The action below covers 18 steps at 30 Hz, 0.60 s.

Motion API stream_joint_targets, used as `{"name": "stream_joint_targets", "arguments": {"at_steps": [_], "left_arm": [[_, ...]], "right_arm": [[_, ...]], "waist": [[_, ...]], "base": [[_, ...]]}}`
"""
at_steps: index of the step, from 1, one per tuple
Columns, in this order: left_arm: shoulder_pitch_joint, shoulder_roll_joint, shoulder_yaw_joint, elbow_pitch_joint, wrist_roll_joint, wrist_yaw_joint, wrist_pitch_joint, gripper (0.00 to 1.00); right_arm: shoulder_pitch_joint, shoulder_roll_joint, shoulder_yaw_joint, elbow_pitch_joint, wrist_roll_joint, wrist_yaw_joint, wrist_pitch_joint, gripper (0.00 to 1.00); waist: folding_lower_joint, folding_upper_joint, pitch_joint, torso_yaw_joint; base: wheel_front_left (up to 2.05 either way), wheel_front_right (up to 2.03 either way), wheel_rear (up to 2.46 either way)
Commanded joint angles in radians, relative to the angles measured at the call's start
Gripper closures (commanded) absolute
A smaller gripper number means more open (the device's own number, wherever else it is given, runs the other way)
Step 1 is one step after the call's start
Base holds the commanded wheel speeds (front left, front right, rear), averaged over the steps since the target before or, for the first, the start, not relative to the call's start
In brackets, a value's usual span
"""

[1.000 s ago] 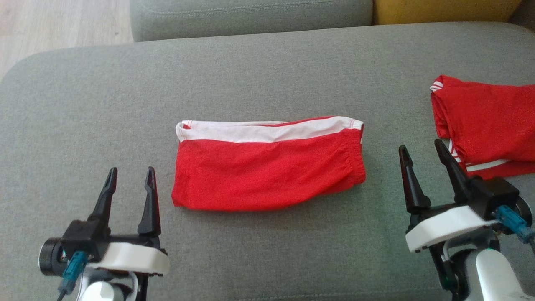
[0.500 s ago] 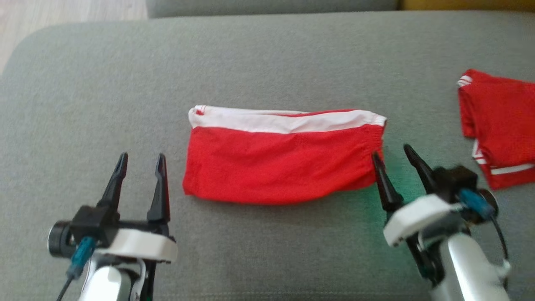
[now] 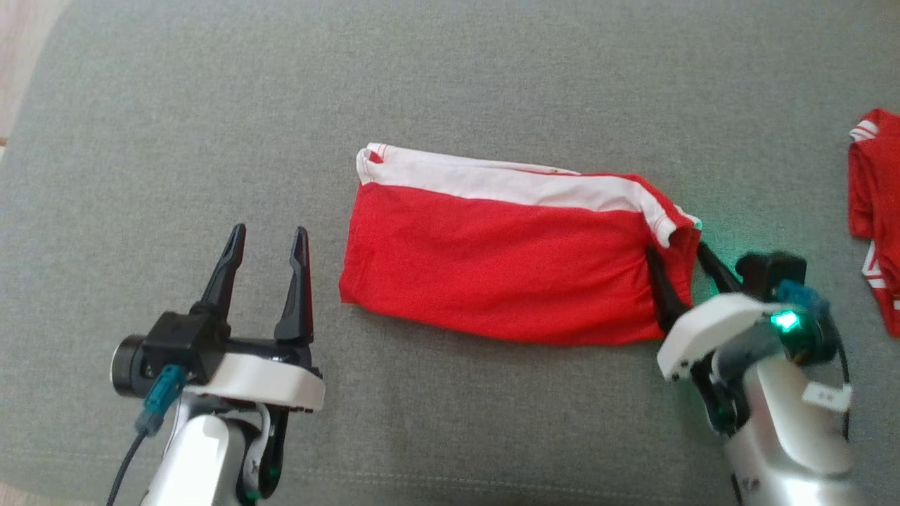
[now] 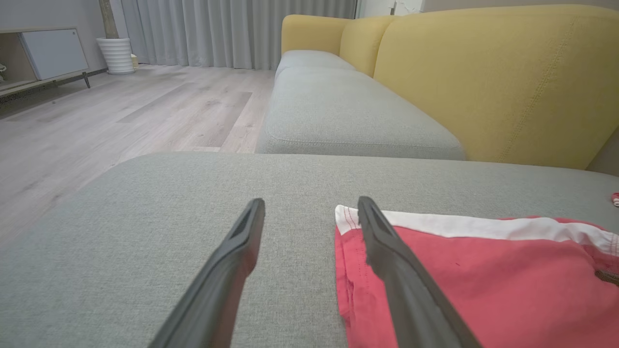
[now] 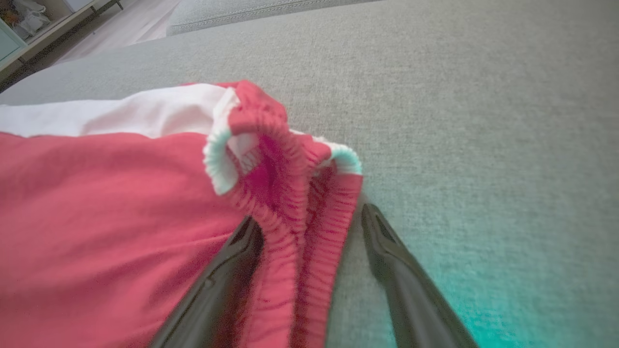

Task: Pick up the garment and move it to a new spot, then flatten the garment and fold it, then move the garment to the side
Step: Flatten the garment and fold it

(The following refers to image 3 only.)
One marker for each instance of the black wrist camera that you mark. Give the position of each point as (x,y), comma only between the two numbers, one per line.
(176,344)
(770,270)

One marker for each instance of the red basketball jersey number 23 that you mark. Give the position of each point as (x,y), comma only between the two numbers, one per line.
(879,211)

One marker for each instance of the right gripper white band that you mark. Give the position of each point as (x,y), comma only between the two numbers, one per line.
(703,327)

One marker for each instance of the red shorts with white stripe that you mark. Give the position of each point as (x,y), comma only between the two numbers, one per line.
(492,267)

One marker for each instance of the large grey fabric ottoman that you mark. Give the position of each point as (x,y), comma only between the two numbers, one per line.
(457,77)

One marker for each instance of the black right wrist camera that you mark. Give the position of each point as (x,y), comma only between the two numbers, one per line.
(770,270)

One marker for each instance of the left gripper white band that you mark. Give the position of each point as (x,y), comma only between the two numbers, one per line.
(267,379)

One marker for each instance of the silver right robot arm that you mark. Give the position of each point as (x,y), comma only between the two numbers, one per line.
(787,422)

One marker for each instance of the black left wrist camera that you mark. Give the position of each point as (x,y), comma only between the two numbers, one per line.
(176,344)

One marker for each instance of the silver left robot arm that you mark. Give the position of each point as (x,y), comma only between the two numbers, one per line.
(197,457)

